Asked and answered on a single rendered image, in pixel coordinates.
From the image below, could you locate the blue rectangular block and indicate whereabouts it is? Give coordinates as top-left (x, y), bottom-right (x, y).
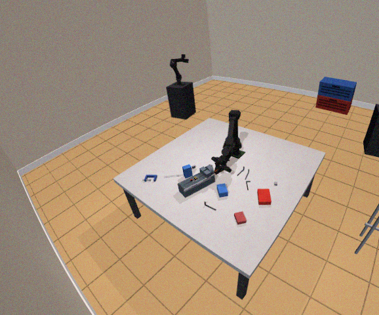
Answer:
top-left (182, 164), bottom-right (193, 178)

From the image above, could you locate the red rectangular block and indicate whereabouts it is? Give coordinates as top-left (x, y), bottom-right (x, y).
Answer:
top-left (258, 188), bottom-right (271, 205)
top-left (234, 212), bottom-right (247, 224)

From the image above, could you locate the blue cube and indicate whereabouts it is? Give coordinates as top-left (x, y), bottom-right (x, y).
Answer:
top-left (217, 184), bottom-right (228, 198)

